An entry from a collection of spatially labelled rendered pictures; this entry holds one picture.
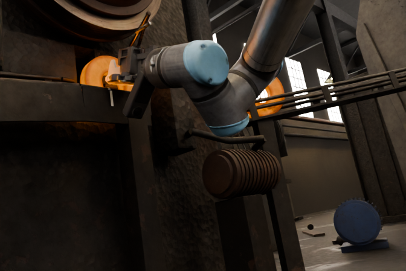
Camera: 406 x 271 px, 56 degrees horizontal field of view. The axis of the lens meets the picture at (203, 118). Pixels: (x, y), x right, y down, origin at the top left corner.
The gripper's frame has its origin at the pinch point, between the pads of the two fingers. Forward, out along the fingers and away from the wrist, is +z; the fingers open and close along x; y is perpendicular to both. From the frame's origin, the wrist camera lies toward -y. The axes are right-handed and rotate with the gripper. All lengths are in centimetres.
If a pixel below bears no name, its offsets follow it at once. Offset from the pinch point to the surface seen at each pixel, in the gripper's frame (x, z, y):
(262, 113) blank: -40.2, -19.9, -4.5
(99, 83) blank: 4.0, -1.6, -0.9
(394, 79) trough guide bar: -76, -45, 9
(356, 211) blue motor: -196, 13, -55
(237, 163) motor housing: -21.4, -26.8, -18.6
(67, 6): 12.2, 1.7, 16.9
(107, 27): 1.5, 0.9, 14.4
